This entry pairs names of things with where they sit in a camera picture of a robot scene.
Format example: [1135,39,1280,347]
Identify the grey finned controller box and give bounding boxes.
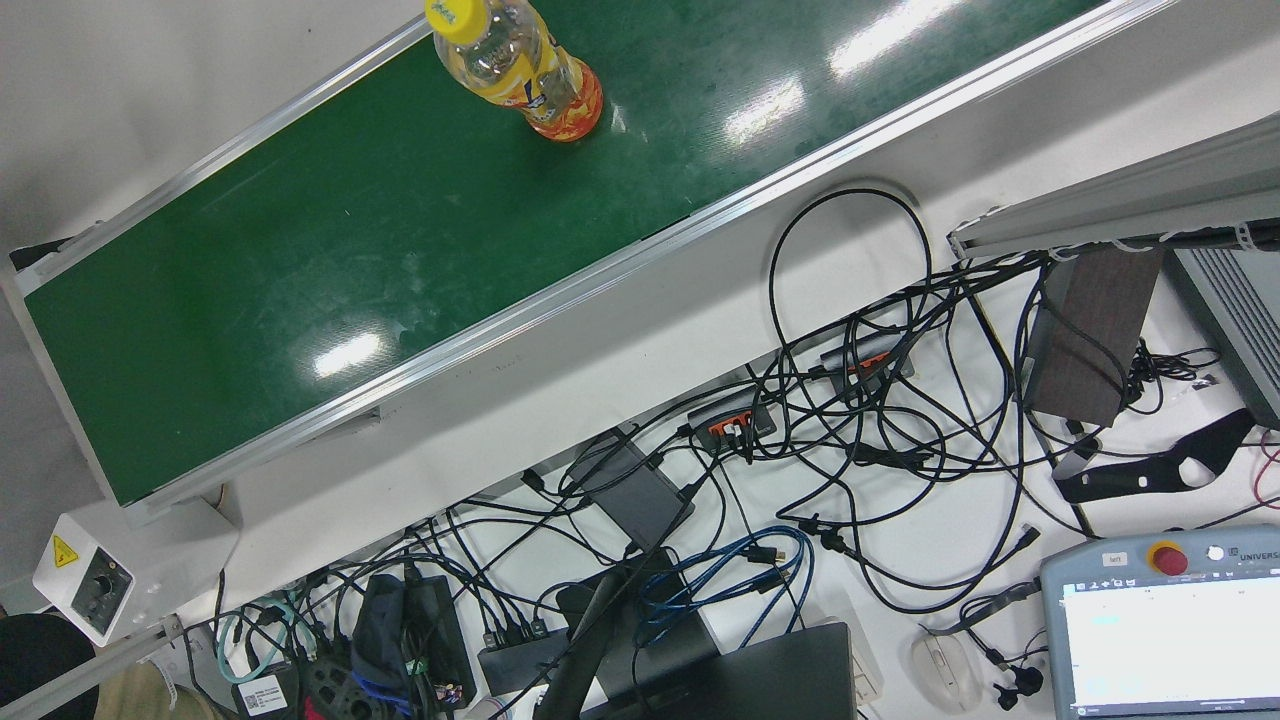
[1165,245,1280,431]

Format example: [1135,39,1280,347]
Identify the teal cable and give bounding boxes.
[215,595,301,686]

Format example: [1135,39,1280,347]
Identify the thin red wire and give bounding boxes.
[1253,428,1280,513]

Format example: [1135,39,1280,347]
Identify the grey teach pendant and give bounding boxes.
[1040,525,1280,720]

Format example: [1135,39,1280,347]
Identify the dark blue pouch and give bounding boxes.
[350,573,411,691]

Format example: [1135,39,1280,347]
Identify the white computer mouse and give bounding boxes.
[908,632,986,713]

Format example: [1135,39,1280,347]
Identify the black huawei monitor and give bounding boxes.
[535,548,861,720]

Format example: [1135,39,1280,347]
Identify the blue cable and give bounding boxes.
[635,525,816,651]

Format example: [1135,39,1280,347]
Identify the aluminium bar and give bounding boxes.
[0,615,186,720]

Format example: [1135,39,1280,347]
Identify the green conveyor belt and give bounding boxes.
[0,0,1191,531]

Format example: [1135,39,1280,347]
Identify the long black cable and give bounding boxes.
[858,525,1043,616]

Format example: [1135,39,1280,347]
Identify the black power brick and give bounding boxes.
[405,575,479,701]

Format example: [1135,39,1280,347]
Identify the black earphones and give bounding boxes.
[985,650,1046,713]

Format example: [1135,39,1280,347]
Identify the dark brown wooden box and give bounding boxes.
[1022,248,1166,429]

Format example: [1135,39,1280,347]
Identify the black looped cable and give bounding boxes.
[768,187,936,421]

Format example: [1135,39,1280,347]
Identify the black rounded object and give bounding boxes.
[0,612,101,720]

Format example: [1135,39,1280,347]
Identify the black flat bracket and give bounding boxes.
[1052,408,1259,506]

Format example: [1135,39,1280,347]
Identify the black power adapter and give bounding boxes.
[575,440,696,549]

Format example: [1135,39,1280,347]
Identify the yellow orange drink bottle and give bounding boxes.
[425,0,604,143]

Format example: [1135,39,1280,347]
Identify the white conveyor control box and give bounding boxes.
[32,512,136,646]

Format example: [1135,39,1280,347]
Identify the black orange usb hub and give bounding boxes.
[688,385,779,453]
[820,335,916,396]

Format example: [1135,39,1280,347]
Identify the black multiport hub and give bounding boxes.
[478,620,571,696]

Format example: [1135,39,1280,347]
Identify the white keyboard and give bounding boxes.
[848,635,886,701]

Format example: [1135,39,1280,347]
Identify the aluminium camera post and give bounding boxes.
[947,110,1280,263]

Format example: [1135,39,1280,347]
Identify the white labelled device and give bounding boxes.
[232,672,301,719]

